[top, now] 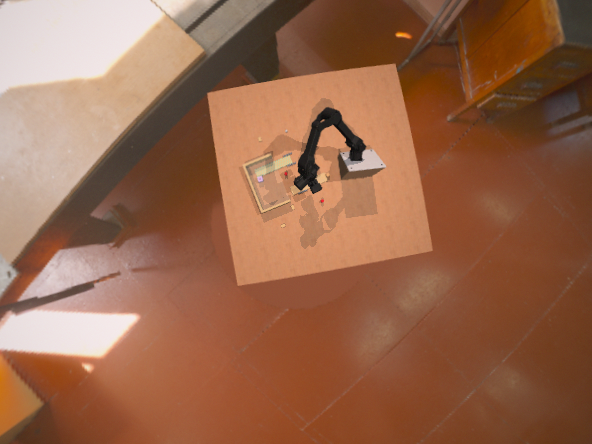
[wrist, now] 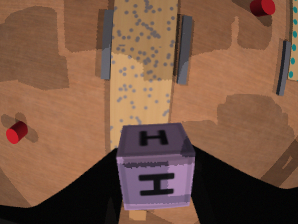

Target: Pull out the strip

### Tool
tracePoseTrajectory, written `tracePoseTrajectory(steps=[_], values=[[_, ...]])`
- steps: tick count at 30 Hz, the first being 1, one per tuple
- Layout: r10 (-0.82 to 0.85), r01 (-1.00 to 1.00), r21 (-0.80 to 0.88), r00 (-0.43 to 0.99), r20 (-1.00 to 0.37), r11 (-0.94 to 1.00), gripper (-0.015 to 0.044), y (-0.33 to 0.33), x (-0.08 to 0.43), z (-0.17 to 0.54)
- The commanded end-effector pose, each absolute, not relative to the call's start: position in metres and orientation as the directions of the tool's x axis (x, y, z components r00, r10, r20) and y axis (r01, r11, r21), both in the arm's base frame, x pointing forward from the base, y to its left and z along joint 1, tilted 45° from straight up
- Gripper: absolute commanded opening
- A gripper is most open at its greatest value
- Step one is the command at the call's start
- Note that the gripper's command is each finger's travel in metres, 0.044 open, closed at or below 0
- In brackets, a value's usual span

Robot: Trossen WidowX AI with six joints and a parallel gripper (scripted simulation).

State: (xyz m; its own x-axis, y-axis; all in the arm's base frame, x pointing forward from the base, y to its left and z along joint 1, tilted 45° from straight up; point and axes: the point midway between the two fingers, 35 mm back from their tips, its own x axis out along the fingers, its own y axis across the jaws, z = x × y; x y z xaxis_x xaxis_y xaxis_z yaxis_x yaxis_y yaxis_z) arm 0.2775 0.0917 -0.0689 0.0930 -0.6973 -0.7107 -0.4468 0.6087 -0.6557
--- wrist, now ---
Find purple block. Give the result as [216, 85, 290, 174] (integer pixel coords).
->
[116, 123, 196, 210]

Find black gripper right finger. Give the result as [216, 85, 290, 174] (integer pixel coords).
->
[190, 145, 298, 224]

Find red cylinder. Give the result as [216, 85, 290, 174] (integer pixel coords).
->
[250, 0, 275, 18]
[5, 121, 28, 144]

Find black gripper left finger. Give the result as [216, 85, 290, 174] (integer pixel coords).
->
[0, 148, 122, 224]

